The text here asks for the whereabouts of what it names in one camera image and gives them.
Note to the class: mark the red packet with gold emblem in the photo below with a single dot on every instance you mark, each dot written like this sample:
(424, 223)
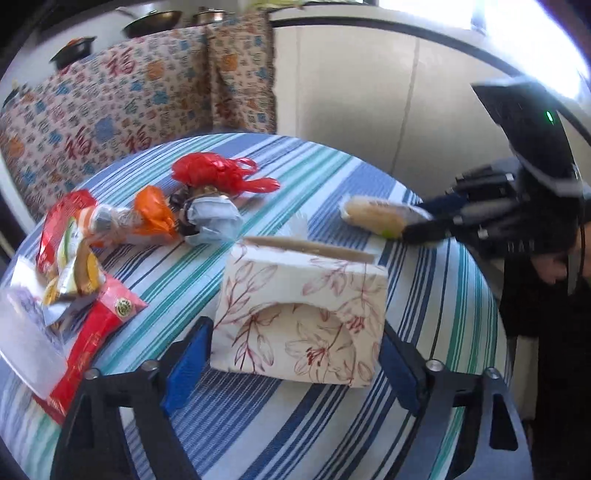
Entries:
(92, 341)

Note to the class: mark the orange white snack wrapper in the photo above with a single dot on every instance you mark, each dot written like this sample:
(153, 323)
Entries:
(152, 214)

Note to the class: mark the beige bread packet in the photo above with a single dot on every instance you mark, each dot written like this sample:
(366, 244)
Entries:
(369, 212)

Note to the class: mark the black clay pot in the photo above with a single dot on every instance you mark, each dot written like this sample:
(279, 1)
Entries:
(71, 50)

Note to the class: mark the person's black clothing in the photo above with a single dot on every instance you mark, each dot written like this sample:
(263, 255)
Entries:
(554, 392)

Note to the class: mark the clear plastic packet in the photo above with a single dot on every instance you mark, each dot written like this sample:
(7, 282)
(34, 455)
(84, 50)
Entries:
(27, 346)

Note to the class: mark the dark wok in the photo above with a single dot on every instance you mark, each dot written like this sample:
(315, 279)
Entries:
(152, 23)

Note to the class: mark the person's right hand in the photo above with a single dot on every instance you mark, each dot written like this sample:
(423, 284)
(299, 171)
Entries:
(551, 272)

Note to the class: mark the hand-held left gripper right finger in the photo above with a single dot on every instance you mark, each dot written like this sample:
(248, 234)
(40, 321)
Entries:
(398, 369)

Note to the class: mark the steel pot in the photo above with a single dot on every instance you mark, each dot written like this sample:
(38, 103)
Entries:
(210, 16)

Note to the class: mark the red snack packet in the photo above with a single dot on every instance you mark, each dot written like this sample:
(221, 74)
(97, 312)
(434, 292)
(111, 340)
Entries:
(55, 230)

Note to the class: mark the yellow green snack packet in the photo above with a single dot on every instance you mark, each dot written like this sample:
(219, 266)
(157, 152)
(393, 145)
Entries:
(78, 272)

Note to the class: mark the striped tablecloth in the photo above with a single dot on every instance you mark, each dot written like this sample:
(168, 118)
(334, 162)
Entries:
(323, 184)

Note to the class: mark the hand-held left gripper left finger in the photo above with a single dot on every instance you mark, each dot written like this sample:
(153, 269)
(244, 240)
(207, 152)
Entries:
(184, 364)

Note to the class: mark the patterned sofa blanket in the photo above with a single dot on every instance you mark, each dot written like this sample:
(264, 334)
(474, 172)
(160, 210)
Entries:
(106, 101)

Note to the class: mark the narrow patterned blanket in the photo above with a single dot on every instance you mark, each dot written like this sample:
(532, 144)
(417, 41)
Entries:
(242, 69)

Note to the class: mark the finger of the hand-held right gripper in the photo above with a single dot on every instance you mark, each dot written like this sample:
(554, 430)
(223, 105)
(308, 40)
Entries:
(443, 204)
(429, 230)

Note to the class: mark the floral tissue box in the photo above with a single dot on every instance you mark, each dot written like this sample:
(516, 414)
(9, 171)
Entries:
(295, 295)

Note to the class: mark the red plastic bag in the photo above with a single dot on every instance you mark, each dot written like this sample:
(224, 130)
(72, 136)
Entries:
(207, 170)

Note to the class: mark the dark brown wrapper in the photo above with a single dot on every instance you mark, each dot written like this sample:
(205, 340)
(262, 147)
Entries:
(178, 203)

